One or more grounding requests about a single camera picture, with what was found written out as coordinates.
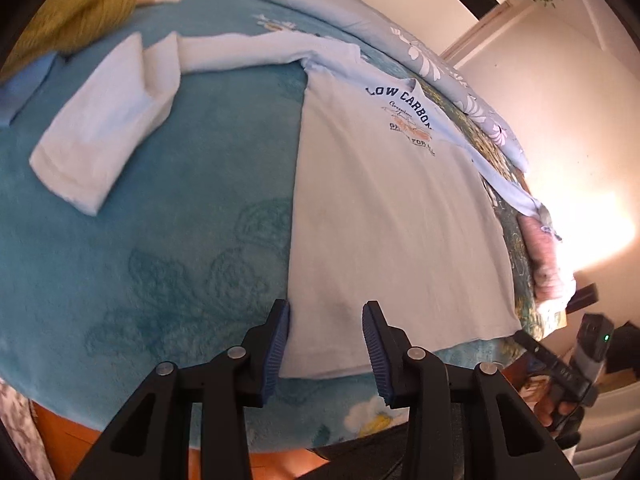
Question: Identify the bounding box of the light blue printed t-shirt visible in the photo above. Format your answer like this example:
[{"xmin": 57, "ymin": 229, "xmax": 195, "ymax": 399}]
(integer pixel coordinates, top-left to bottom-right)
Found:
[{"xmin": 29, "ymin": 32, "xmax": 548, "ymax": 378}]

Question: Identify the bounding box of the person's right hand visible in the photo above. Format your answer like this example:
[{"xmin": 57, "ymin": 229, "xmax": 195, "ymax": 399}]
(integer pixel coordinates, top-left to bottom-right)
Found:
[{"xmin": 518, "ymin": 376, "xmax": 577, "ymax": 429}]

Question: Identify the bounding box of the pink folded cloth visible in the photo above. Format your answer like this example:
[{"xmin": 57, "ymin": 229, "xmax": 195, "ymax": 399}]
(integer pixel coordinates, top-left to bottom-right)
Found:
[{"xmin": 518, "ymin": 214, "xmax": 576, "ymax": 315}]

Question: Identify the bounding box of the grey floral white blanket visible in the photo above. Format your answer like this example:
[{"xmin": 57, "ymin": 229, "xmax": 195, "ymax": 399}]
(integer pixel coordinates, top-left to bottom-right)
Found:
[{"xmin": 1, "ymin": 380, "xmax": 55, "ymax": 480}]

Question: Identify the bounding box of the teal floral bed blanket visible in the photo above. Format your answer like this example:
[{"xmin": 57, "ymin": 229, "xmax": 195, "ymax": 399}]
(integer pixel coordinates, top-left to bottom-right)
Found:
[{"xmin": 1, "ymin": 0, "xmax": 555, "ymax": 452}]

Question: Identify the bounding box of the blue folded garment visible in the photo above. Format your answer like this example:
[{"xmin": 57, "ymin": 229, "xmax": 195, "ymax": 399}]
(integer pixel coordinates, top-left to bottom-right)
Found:
[{"xmin": 0, "ymin": 52, "xmax": 56, "ymax": 128}]

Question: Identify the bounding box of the mustard yellow knit sweater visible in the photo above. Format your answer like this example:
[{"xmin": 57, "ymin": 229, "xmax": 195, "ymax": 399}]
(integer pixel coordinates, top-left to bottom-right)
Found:
[{"xmin": 1, "ymin": 0, "xmax": 137, "ymax": 81}]

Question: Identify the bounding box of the blue floral duvet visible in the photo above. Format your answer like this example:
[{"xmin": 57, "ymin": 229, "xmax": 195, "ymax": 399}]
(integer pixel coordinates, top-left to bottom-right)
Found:
[{"xmin": 114, "ymin": 0, "xmax": 532, "ymax": 174}]

